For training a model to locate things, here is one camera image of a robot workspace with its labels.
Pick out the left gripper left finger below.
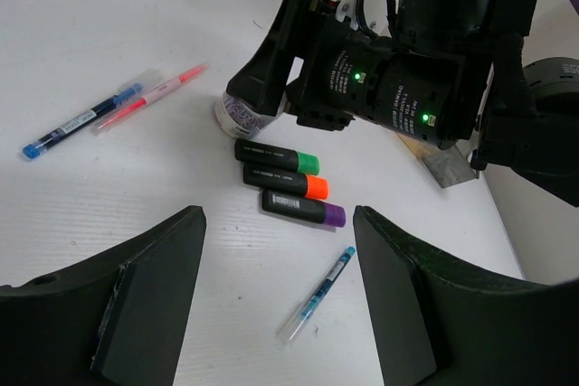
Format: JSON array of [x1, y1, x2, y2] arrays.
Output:
[[1, 206, 206, 385]]

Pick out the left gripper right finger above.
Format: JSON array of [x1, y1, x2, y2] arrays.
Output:
[[354, 206, 578, 385]]

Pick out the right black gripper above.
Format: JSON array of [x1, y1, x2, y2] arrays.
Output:
[[226, 0, 490, 150]]

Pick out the clear jar purple clips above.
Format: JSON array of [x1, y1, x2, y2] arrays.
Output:
[[214, 92, 277, 139]]

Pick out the green cap highlighter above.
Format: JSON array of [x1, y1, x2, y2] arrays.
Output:
[[234, 139, 320, 175]]

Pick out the pink double ended highlighter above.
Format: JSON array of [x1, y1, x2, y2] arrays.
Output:
[[92, 63, 208, 135]]

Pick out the orange cap highlighter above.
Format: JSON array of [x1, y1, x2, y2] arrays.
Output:
[[242, 163, 329, 200]]

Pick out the dark blue gel pen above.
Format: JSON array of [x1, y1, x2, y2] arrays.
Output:
[[22, 69, 163, 160]]

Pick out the purple cap highlighter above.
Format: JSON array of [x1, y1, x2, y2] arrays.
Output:
[[261, 190, 346, 228]]

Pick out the teal gel pen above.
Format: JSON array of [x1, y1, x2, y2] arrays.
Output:
[[276, 246, 356, 345]]

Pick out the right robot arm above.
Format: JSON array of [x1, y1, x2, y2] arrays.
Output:
[[226, 0, 578, 205]]

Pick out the compartmented organizer tray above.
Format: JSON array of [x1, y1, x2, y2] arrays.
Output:
[[398, 133, 479, 188]]

